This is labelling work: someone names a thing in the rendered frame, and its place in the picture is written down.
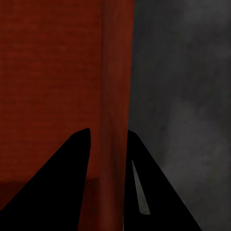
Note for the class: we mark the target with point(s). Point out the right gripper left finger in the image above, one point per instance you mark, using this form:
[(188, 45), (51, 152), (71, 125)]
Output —
[(52, 199)]

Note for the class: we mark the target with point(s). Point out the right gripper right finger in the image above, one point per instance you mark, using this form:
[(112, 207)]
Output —
[(167, 211)]

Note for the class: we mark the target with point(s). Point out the storage box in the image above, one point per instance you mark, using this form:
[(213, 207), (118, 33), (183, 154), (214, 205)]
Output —
[(65, 66)]

